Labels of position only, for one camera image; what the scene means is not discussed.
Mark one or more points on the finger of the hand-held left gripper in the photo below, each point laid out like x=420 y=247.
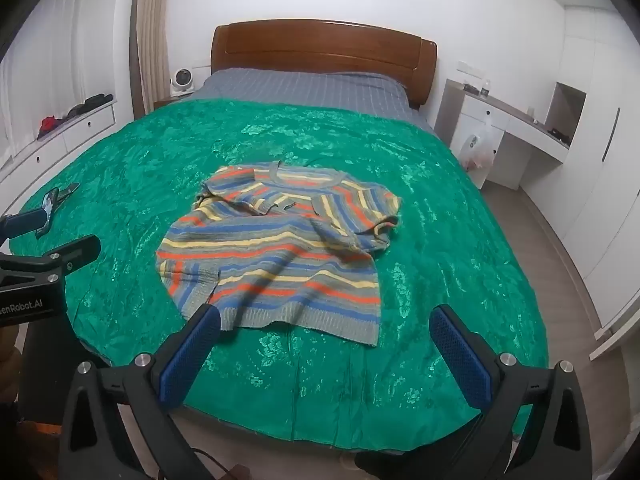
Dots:
x=75 y=252
x=25 y=221

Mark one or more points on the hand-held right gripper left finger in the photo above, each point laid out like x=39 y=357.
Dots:
x=190 y=355

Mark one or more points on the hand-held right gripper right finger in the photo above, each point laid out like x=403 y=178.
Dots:
x=460 y=355

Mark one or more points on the striped knit sweater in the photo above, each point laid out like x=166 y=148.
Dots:
x=280 y=260

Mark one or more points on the dark clothes pile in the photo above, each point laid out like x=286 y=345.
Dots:
x=90 y=102

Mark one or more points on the small dark object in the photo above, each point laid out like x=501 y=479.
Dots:
x=62 y=192

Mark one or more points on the red cloth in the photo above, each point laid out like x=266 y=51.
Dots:
x=49 y=124

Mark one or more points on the white window drawer cabinet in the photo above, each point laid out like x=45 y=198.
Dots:
x=85 y=127

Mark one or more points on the green floral blanket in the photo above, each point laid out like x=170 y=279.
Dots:
x=425 y=240

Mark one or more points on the white sheer curtain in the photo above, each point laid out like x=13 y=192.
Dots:
x=60 y=50

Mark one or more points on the brown bedside table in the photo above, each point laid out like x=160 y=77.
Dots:
x=165 y=102

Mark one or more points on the small white fan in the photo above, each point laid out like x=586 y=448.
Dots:
x=181 y=82

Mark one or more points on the white plastic bag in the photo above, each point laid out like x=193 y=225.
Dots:
x=477 y=147

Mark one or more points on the beige curtain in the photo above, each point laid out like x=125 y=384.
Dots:
x=150 y=35

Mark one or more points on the white wardrobe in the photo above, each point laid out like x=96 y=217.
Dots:
x=610 y=185

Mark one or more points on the white desk with drawers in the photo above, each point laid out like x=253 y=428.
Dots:
x=480 y=110

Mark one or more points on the clear plastic bottle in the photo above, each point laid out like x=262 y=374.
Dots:
x=485 y=89

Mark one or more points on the grey checked pillow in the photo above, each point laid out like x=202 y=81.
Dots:
x=310 y=90

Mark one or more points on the brown wooden headboard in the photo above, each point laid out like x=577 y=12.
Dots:
x=320 y=45

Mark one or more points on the white wall socket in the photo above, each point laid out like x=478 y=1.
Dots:
x=467 y=66

